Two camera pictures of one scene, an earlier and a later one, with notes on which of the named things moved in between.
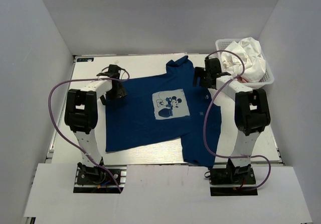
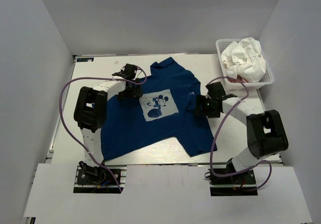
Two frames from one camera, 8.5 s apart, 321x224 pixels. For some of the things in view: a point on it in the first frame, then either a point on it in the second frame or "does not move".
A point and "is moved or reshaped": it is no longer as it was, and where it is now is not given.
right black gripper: [198, 72] -> [200, 100]
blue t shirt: [164, 107] is moved or reshaped
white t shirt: [250, 49] does not move
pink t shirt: [243, 80] does not move
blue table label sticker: [85, 59] does not move
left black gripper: [121, 93] -> [137, 91]
